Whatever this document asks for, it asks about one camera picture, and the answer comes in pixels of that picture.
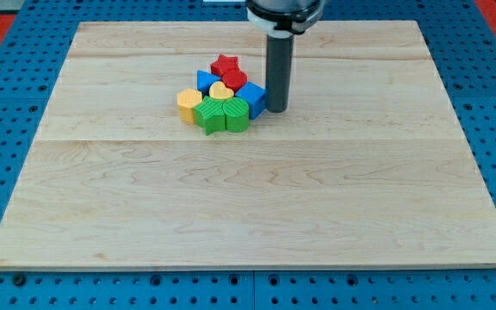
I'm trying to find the green round block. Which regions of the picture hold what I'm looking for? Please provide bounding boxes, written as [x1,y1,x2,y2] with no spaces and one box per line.
[222,97,250,133]

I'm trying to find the blue cube block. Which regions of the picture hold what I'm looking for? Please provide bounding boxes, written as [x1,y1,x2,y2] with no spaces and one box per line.
[236,82,266,120]

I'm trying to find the yellow heart block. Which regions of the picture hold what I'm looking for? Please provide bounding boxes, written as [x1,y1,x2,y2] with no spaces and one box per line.
[208,81,234,100]

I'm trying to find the yellow hexagon block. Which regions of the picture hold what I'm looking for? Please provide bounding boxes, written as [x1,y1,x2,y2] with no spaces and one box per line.
[177,89,202,124]

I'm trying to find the red round block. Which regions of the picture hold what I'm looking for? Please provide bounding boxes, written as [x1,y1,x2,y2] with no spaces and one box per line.
[221,70,248,92]

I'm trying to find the blue triangle block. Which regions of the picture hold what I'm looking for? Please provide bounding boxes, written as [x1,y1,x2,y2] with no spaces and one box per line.
[196,70,221,96]

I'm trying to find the green star block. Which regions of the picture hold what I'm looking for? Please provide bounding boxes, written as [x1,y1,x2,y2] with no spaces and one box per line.
[194,96,226,135]

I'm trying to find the light wooden board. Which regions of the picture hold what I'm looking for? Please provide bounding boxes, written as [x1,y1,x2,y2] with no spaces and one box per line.
[0,21,496,272]

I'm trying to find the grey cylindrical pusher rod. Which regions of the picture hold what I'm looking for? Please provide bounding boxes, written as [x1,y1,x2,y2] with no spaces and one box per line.
[265,35,294,113]

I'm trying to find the red star block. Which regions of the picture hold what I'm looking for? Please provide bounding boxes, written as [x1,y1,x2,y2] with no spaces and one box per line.
[210,54,239,77]

